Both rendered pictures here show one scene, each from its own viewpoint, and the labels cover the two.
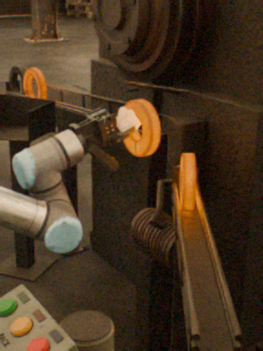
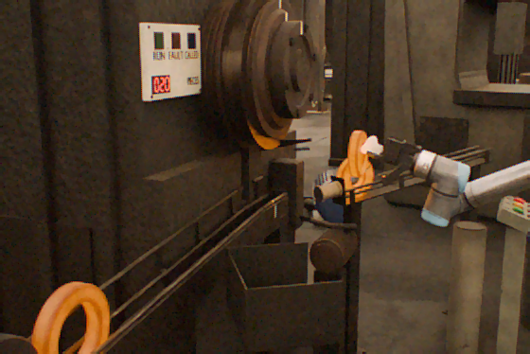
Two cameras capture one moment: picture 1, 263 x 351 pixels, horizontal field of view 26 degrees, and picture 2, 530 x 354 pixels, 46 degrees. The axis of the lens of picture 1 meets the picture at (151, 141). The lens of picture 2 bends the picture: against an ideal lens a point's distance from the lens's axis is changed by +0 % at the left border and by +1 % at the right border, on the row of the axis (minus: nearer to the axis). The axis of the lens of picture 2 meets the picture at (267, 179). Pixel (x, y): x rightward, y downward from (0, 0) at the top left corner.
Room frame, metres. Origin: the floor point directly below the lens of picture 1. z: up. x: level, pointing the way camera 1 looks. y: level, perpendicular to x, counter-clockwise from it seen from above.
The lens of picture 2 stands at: (2.91, 1.64, 1.20)
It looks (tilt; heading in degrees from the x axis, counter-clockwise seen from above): 12 degrees down; 238
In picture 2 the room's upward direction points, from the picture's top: straight up
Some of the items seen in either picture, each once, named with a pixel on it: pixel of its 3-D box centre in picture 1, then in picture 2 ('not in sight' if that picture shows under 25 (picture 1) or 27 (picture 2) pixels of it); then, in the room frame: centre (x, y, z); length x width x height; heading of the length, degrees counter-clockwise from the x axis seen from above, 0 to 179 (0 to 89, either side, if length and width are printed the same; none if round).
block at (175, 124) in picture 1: (186, 154); (286, 193); (1.73, -0.11, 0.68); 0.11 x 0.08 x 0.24; 125
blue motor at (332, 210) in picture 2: not in sight; (335, 195); (0.33, -1.61, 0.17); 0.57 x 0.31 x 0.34; 55
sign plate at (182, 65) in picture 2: not in sight; (173, 61); (2.26, 0.14, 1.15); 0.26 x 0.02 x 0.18; 35
